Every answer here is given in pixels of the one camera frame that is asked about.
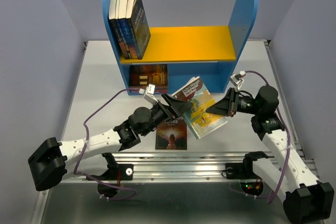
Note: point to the Huckleberry Finn paperback book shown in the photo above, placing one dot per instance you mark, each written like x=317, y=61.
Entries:
x=197, y=119

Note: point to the Three Days to See book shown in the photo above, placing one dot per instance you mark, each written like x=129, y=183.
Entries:
x=171, y=135

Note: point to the pink spine Roald Dahl book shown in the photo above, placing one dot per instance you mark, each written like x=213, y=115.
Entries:
x=157, y=90

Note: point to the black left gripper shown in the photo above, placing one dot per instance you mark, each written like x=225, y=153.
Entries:
x=178, y=107

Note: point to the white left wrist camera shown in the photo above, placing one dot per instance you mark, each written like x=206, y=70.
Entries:
x=148, y=93

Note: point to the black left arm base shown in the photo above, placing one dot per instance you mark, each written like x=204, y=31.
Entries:
x=109, y=182

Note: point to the dark orange cover book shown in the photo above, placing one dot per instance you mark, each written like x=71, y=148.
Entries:
x=142, y=75

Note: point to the upright book on shelf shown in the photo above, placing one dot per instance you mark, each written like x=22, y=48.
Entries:
x=115, y=27
x=121, y=13

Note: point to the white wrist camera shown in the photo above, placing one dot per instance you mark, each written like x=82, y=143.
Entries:
x=237, y=79
x=148, y=93

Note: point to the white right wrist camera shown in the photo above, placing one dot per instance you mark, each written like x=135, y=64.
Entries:
x=237, y=79

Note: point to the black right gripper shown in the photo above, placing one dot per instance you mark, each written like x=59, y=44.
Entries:
x=227, y=106

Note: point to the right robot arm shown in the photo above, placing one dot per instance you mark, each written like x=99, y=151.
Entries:
x=304, y=197

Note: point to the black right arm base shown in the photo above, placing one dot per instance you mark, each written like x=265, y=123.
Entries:
x=244, y=169

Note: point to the Nineteen Eighty-Four book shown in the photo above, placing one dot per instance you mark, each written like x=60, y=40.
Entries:
x=140, y=27

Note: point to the blue and yellow bookshelf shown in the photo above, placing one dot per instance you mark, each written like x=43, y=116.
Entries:
x=210, y=52

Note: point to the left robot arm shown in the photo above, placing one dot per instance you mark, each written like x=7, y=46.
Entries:
x=54, y=161

